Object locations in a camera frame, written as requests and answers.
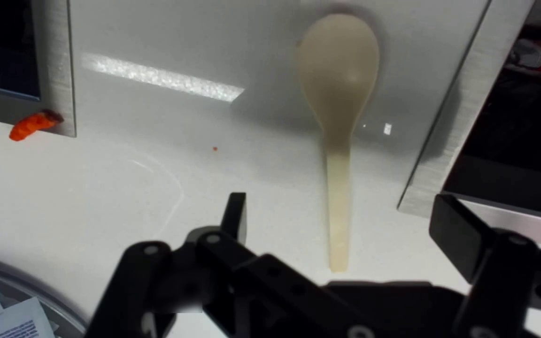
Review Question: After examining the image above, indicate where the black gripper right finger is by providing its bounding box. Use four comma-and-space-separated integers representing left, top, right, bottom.
428, 194, 541, 338

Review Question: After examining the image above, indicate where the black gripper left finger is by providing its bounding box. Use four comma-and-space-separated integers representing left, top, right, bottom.
85, 190, 348, 338

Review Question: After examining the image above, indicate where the cream plastic spoon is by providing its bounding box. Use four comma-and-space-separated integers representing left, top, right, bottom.
297, 14, 382, 273

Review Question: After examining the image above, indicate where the steel framed countertop opening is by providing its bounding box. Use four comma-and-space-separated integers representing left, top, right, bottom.
0, 0, 79, 138
397, 0, 541, 250

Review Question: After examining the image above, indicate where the glass jar with sachets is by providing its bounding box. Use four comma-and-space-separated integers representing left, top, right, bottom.
0, 252, 90, 338

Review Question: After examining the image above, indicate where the red snack stick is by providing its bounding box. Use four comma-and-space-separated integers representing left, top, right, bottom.
8, 109, 64, 143

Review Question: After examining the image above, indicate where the red crushed can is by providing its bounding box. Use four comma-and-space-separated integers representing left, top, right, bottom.
505, 34, 541, 72

